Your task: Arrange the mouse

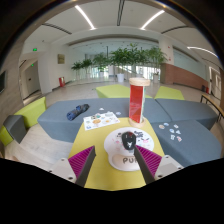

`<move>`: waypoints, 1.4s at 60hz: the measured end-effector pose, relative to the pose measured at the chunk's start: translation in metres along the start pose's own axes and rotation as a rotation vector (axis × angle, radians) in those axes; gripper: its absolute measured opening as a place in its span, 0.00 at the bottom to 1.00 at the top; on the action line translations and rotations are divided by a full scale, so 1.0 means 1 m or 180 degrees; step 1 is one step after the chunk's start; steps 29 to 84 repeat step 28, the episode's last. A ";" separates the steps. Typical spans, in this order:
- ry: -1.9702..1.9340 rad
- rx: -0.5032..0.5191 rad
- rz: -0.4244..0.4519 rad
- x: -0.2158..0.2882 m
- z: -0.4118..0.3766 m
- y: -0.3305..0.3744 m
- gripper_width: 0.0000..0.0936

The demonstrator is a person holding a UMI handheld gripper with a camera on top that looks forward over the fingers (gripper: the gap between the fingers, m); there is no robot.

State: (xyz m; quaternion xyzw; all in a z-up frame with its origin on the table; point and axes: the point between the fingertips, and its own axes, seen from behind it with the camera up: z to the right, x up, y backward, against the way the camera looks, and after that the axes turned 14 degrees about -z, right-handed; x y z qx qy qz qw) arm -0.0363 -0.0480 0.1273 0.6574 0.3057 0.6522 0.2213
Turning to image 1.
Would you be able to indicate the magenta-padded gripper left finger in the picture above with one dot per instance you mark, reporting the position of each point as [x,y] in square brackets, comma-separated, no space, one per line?
[81,161]

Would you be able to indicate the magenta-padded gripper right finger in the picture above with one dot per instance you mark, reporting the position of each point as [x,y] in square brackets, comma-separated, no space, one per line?
[153,163]

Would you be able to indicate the black computer mouse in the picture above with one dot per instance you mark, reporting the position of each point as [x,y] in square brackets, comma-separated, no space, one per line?
[128,140]

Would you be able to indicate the round white cartoon mouse pad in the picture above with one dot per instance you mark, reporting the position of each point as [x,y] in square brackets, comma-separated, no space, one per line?
[115,156]

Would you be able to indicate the group of small stickers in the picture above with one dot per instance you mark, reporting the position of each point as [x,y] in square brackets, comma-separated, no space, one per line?
[172,131]

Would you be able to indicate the white sticker sheet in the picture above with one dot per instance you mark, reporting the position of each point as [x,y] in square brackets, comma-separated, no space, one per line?
[100,121]

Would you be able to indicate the grey upholstered bench with stickers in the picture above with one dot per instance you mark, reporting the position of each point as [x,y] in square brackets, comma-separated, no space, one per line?
[196,146]

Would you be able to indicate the long grey upholstered bench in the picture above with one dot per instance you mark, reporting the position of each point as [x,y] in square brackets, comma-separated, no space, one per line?
[56,120]

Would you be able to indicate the small white sticker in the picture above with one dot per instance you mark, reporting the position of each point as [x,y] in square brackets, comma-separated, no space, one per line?
[101,108]

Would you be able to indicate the small round blue sticker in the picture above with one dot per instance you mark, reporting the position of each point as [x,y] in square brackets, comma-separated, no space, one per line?
[118,113]

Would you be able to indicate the lime green corner bench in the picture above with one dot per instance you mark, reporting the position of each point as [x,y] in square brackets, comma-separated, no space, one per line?
[31,111]

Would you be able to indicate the dark grey seat block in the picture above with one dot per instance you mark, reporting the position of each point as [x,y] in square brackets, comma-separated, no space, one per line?
[15,128]

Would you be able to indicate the red fire cabinet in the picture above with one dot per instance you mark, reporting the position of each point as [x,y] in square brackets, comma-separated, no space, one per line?
[61,82]

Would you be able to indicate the brown reception counter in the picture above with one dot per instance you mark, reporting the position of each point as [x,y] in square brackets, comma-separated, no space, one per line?
[183,76]

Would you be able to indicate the group of potted plants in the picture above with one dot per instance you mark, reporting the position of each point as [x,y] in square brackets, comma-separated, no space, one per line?
[126,58]

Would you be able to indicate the green exit sign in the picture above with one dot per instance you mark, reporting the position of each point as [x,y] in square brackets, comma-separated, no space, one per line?
[34,49]

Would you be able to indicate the group of ceiling light strips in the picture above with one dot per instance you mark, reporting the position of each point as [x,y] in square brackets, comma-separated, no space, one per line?
[85,16]

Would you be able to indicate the black frame chair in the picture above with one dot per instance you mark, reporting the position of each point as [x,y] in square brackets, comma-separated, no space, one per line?
[213,105]

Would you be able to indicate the brown wall plaque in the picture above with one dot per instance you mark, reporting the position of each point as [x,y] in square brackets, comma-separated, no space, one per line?
[61,58]

